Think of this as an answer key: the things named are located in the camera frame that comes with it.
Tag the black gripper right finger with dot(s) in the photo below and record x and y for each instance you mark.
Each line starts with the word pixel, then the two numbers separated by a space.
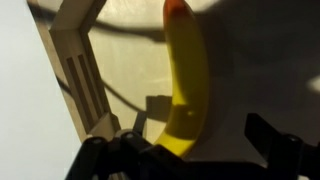
pixel 290 156

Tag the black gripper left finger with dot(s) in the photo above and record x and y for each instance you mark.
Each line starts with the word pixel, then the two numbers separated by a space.
pixel 133 156

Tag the yellow toy banana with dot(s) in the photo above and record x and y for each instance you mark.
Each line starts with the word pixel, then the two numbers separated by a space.
pixel 186 66

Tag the shallow wooden slatted box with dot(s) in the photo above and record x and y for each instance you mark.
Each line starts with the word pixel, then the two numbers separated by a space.
pixel 75 50

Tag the round white table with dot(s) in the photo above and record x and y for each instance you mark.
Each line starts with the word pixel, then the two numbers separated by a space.
pixel 23 100

